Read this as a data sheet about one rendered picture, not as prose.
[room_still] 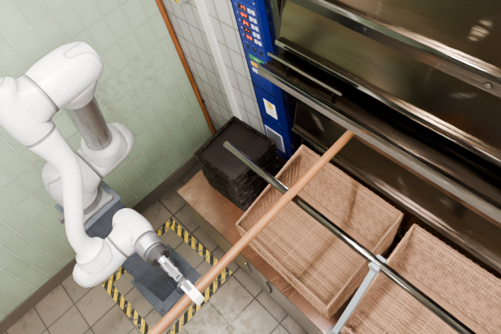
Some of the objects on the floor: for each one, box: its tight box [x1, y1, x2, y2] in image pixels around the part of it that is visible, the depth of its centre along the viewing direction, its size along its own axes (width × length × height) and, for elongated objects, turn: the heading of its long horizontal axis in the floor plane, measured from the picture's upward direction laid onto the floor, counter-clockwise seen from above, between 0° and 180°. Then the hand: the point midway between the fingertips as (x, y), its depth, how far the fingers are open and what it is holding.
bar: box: [223, 141, 476, 334], centre depth 179 cm, size 31×127×118 cm, turn 51°
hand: (192, 292), depth 135 cm, fingers closed on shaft, 3 cm apart
